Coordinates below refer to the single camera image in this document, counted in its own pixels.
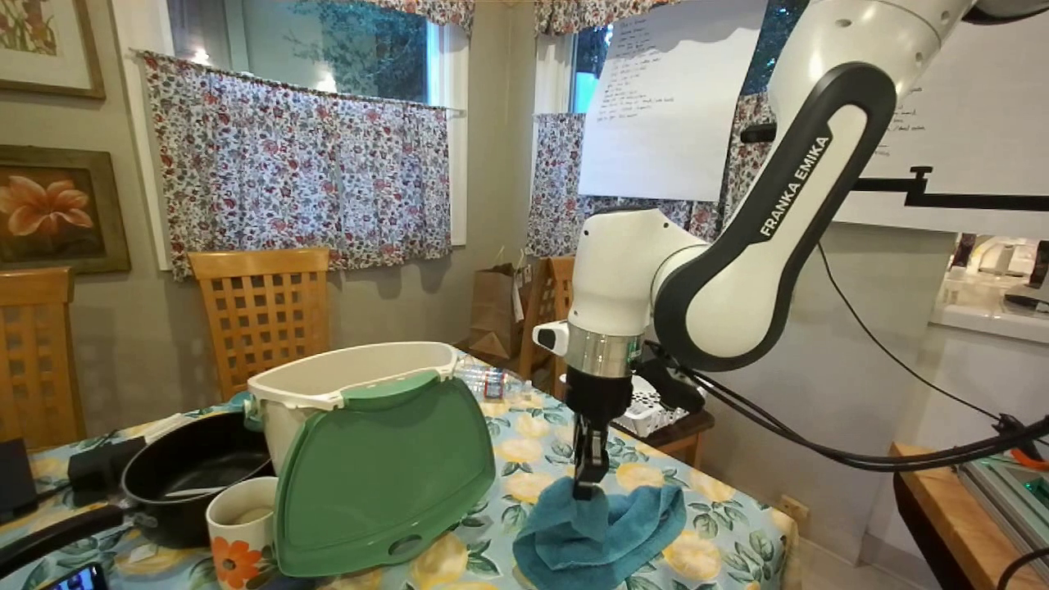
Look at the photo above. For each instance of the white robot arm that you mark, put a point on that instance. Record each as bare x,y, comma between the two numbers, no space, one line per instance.
652,299

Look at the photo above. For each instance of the brown paper bag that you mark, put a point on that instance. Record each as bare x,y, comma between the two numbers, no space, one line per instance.
500,299

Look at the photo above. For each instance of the upper framed picture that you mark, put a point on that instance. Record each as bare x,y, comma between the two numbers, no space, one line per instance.
48,47

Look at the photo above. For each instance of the floral curtain window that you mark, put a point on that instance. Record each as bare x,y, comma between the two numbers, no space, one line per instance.
558,212
268,166

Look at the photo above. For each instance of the floral curtain left window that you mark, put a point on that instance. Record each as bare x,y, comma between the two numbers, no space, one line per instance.
268,166

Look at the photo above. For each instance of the floral curtain right window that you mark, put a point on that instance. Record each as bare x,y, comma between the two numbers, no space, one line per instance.
558,212

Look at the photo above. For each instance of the floral ceramic mug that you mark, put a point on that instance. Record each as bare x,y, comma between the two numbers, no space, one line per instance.
241,534

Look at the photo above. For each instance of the wooden side table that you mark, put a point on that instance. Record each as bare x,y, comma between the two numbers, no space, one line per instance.
978,527

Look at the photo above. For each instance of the green bin lid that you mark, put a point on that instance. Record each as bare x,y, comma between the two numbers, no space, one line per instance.
382,481

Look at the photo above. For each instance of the white paper sheet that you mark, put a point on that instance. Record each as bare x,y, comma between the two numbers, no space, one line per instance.
664,106

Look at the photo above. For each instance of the wooden chair near corner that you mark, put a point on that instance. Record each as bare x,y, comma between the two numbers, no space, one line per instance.
546,299

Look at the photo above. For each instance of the black wallet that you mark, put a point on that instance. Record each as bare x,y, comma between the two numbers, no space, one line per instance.
95,475

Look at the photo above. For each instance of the black cast iron pan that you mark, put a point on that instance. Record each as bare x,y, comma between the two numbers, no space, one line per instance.
163,489

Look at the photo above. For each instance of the wooden chair at left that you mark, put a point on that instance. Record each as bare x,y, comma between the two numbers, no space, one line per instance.
36,372

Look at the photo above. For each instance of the white plastic bin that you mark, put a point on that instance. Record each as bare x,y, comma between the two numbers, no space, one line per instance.
285,398

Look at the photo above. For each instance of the flower painting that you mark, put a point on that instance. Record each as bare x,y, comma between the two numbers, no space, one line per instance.
60,209

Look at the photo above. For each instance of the blue towel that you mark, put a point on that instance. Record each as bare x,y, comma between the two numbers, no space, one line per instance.
595,543

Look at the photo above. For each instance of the lemon print tablecloth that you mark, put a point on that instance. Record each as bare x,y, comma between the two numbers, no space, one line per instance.
729,540

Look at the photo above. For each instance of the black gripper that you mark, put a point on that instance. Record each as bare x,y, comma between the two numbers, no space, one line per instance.
595,402

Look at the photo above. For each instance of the white dish rack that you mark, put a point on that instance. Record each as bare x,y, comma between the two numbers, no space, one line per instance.
652,420

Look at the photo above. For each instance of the wooden chair by window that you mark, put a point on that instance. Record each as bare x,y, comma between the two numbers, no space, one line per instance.
263,306

